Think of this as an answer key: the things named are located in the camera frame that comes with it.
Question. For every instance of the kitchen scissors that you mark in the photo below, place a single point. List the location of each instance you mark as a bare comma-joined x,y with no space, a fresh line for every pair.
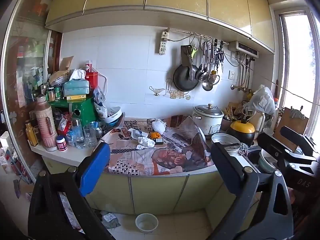
220,55

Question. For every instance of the white power strip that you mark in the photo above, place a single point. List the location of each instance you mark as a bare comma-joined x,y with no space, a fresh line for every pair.
163,42

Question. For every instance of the glass tumbler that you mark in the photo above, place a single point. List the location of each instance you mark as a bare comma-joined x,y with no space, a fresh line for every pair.
90,136

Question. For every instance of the yellow bottle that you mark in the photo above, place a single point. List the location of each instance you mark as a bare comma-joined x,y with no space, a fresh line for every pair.
31,135

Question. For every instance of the wooden cutting board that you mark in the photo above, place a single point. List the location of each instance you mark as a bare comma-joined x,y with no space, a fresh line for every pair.
290,121

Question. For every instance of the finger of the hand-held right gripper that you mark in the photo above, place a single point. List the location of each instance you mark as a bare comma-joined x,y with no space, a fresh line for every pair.
297,138
277,150

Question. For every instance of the blue strainer basket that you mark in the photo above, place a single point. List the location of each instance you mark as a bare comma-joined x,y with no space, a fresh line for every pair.
115,123

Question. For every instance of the glass door cabinet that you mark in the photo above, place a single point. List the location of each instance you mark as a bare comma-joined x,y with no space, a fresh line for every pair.
25,55

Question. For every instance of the white wall socket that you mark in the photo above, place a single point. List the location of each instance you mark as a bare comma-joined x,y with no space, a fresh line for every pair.
232,75

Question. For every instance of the brass faucet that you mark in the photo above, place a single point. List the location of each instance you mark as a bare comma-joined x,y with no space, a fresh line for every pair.
241,88

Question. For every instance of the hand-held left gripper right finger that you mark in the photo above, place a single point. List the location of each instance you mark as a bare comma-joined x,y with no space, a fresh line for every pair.
225,161

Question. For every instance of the white water heater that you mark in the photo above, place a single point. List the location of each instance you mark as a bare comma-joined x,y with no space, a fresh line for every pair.
243,48

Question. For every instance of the white jar red lid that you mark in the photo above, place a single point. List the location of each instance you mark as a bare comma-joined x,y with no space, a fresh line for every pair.
61,143

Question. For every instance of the printed newspaper tablecloth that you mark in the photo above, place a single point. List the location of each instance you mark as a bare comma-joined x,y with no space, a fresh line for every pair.
140,157

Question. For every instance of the crumpled carton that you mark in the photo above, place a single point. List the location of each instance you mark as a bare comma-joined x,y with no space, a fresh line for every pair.
111,220

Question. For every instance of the blue white plastic bag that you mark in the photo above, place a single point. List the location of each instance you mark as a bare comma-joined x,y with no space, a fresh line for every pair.
100,105

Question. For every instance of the teal tissue box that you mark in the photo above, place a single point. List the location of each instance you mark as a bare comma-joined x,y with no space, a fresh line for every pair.
76,86

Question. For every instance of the black wok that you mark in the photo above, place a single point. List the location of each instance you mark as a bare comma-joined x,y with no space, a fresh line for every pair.
183,78

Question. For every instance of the brown cardboard box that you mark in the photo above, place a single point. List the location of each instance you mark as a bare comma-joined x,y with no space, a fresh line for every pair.
66,63

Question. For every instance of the metal ladle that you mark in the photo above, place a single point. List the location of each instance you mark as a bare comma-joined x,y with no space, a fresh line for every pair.
207,85

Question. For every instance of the crumpled white tissue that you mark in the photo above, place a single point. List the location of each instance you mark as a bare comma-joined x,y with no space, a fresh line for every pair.
146,143

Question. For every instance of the white bowl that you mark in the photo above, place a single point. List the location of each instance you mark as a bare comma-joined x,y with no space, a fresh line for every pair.
146,222

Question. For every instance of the white pot in sink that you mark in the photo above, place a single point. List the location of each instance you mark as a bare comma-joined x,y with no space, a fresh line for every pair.
225,140

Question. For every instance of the pink thermos flask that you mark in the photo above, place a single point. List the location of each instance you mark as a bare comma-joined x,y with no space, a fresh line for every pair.
46,125

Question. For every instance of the green peeler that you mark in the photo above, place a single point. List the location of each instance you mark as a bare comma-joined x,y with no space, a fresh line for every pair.
194,51

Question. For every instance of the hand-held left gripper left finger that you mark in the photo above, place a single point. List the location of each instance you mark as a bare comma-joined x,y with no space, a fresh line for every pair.
95,165

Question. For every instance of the orange peel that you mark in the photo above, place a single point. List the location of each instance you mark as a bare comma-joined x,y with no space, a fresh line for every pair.
155,135

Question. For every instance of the white foam fruit net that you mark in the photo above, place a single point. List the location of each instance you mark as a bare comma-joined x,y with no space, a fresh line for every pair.
157,126

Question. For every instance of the white rice cooker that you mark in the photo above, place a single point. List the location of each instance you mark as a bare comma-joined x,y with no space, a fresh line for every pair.
207,121

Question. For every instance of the red tin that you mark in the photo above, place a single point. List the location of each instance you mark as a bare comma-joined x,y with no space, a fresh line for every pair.
91,78

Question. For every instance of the bowl in sink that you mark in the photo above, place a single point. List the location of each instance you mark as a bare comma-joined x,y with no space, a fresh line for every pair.
267,162

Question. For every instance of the white plastic basin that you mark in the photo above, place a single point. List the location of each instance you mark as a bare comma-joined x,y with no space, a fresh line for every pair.
112,115

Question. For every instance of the chopstick holder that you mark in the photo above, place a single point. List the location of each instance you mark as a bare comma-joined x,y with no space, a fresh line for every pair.
226,123

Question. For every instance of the metal hanging rail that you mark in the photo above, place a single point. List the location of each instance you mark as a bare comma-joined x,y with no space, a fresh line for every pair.
182,32

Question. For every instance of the yellow flat box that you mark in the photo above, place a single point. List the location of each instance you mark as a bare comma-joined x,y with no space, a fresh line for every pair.
74,97

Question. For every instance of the window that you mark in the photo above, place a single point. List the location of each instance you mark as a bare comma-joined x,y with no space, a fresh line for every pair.
296,67

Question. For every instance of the yellow black cooker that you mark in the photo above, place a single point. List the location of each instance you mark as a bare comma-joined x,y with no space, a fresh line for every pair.
242,131

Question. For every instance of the red snack packet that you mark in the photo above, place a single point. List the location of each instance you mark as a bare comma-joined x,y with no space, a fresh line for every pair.
64,125

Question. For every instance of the clear glass bottle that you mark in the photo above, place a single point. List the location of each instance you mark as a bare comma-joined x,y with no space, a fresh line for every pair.
78,135

